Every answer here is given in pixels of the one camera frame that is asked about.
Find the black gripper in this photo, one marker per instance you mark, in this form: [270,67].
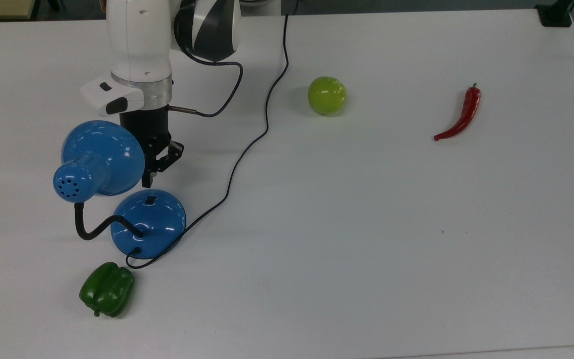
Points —
[150,124]

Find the red chili pepper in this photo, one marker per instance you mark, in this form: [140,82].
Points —
[470,107]

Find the yellow-green round fruit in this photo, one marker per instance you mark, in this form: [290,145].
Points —
[327,94]

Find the blue desk lamp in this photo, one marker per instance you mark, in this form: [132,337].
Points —
[102,154]

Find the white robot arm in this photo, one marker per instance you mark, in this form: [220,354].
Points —
[137,40]

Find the green bell pepper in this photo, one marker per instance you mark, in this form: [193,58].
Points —
[107,289]

